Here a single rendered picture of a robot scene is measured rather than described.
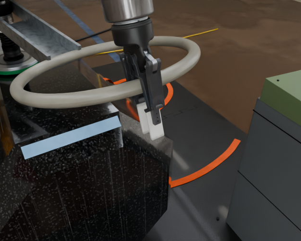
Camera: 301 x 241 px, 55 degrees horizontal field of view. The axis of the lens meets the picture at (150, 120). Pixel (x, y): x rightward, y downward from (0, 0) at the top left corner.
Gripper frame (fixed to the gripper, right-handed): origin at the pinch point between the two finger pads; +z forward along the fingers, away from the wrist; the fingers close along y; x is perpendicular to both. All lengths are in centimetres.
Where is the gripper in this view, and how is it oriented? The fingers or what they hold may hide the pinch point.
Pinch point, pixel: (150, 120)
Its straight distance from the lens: 61.1
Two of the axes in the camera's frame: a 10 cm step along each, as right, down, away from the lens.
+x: -8.6, 3.5, -3.7
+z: 1.8, 8.8, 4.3
